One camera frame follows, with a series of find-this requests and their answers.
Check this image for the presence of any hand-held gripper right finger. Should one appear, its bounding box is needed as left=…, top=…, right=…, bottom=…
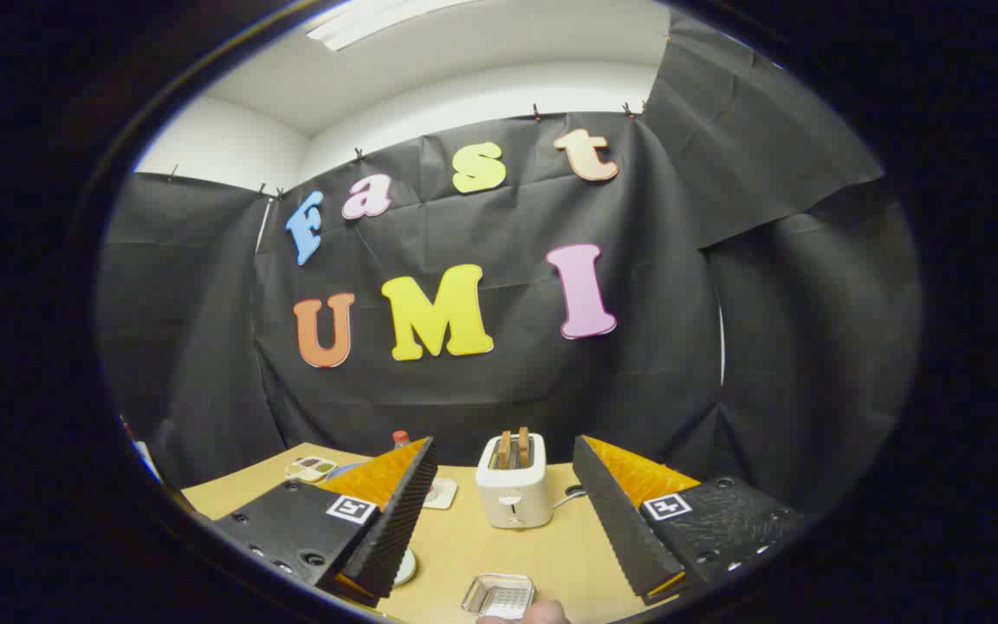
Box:
left=573, top=435, right=812, bottom=606

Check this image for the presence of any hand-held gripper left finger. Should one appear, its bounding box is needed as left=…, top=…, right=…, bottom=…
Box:
left=196, top=436, right=439, bottom=608

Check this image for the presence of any white sauce tray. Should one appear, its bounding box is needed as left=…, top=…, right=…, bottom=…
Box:
left=285, top=456, right=337, bottom=483

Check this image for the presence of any white toaster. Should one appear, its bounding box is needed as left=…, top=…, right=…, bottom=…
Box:
left=476, top=431, right=554, bottom=530

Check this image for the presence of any metal wire basket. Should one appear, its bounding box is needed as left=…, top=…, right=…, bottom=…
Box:
left=462, top=573, right=536, bottom=620

